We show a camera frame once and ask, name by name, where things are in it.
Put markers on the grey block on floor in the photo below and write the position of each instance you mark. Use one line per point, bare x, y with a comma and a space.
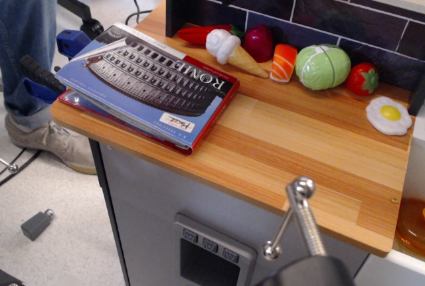
37, 224

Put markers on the beige sneaker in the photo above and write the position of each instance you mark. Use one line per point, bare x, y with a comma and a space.
70, 147

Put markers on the purple toy onion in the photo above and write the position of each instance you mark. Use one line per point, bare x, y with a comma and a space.
259, 43

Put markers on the person's jeans leg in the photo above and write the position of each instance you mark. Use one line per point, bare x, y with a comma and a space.
28, 27

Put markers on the grey oven control panel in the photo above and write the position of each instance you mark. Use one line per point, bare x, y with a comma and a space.
204, 256

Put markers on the toy fried egg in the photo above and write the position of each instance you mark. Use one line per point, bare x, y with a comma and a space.
388, 116

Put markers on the Rome spiral-bound book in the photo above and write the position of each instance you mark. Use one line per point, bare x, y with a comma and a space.
166, 94

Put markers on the blue bar clamp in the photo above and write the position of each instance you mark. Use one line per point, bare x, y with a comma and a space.
42, 84

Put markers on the toy salmon sushi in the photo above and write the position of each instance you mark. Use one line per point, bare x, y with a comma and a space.
283, 62

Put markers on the orange plastic bowl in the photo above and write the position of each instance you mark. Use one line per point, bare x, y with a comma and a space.
410, 225

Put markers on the red toy chili pepper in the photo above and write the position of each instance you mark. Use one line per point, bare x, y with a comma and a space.
198, 35

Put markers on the toy ice cream cone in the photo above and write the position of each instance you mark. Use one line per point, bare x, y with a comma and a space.
226, 48

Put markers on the grey toy kitchen cabinet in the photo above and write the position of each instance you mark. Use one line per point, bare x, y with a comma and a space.
143, 199

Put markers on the small silver clamp handle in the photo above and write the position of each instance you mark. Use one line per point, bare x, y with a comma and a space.
11, 167

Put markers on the black office chair base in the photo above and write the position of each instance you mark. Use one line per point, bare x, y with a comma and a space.
90, 26

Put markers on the green toy cabbage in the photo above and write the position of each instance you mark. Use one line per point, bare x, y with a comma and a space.
323, 66

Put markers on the red toy strawberry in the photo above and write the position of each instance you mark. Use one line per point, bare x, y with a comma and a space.
363, 79

